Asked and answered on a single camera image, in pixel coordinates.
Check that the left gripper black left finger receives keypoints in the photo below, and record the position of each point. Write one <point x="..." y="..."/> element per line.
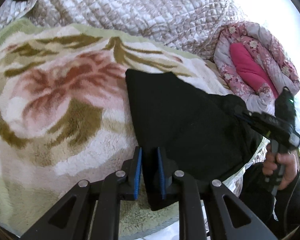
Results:
<point x="91" y="210"/>

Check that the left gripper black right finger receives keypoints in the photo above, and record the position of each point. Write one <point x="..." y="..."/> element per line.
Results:
<point x="207" y="210"/>

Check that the black pants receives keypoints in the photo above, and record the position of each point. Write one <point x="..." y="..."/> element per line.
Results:
<point x="199" y="131"/>

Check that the black sleeve right forearm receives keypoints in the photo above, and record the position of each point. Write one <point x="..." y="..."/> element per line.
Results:
<point x="280" y="213"/>

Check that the pink floral rolled comforter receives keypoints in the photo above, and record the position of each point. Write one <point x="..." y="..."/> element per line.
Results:
<point x="254" y="65"/>

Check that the floral fleece blanket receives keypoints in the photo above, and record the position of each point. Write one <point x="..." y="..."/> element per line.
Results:
<point x="64" y="111"/>

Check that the beige quilted bedspread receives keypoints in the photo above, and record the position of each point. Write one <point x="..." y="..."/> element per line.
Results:
<point x="188" y="25"/>

